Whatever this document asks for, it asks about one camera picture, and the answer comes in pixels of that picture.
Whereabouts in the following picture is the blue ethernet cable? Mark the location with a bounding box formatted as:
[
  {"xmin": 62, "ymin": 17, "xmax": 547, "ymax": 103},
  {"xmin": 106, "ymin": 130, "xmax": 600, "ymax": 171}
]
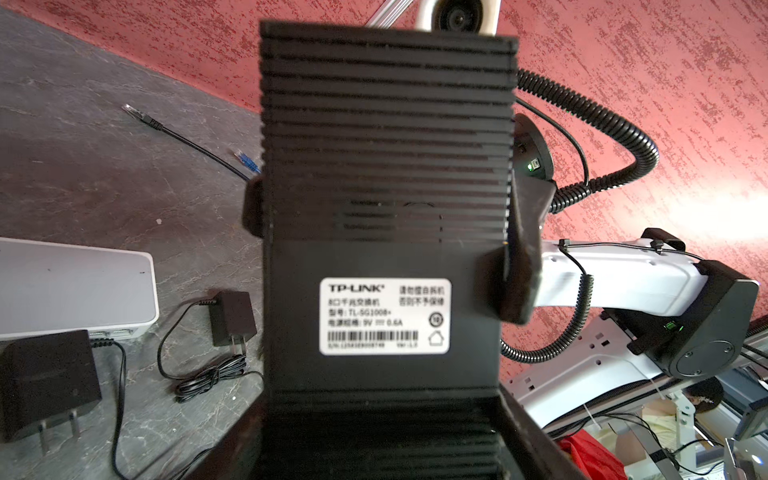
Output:
[{"xmin": 232, "ymin": 149, "xmax": 263, "ymax": 176}]

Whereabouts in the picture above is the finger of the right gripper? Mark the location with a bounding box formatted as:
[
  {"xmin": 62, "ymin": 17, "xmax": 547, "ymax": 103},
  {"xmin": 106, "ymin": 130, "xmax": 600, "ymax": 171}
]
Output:
[
  {"xmin": 241, "ymin": 176, "xmax": 264, "ymax": 237},
  {"xmin": 479, "ymin": 173, "xmax": 555, "ymax": 324}
]

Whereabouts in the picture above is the black ethernet cable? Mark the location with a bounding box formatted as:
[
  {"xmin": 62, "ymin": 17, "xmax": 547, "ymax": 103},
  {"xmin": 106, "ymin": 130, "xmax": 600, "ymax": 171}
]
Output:
[{"xmin": 121, "ymin": 103, "xmax": 252, "ymax": 182}]

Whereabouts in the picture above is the black power adapter left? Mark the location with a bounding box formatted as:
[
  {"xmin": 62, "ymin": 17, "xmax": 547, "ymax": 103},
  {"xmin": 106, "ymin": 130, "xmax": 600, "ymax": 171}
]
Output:
[{"xmin": 1, "ymin": 330, "xmax": 127, "ymax": 479}]

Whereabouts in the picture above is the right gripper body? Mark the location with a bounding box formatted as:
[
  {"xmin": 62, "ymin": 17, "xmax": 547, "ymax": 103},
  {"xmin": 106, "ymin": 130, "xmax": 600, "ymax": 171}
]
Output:
[{"xmin": 512, "ymin": 113, "xmax": 554, "ymax": 180}]

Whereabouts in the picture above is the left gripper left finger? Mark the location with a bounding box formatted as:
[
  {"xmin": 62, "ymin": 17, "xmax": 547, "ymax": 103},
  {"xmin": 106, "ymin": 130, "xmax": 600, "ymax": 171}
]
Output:
[{"xmin": 187, "ymin": 393, "xmax": 267, "ymax": 480}]

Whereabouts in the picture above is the black power adapter with cable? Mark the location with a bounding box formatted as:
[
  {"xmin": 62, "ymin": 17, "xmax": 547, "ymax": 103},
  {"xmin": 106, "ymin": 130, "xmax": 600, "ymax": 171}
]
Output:
[{"xmin": 156, "ymin": 290, "xmax": 264, "ymax": 404}]

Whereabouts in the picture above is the white small network switch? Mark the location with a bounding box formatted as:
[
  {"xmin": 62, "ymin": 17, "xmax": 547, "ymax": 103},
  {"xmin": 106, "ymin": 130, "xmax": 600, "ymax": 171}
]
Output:
[{"xmin": 1, "ymin": 238, "xmax": 160, "ymax": 341}]

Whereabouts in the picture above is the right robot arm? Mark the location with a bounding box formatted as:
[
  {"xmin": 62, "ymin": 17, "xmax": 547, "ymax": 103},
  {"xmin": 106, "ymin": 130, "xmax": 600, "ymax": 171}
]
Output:
[{"xmin": 243, "ymin": 61, "xmax": 757, "ymax": 424}]

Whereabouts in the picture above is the black network switch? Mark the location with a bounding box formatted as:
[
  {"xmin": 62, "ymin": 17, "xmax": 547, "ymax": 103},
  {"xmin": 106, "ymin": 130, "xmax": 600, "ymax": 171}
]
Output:
[{"xmin": 254, "ymin": 21, "xmax": 518, "ymax": 479}]

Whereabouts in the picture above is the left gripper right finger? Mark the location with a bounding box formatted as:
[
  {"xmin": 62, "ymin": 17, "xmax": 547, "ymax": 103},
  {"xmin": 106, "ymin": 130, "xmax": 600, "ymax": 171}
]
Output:
[{"xmin": 497, "ymin": 386, "xmax": 585, "ymax": 479}]

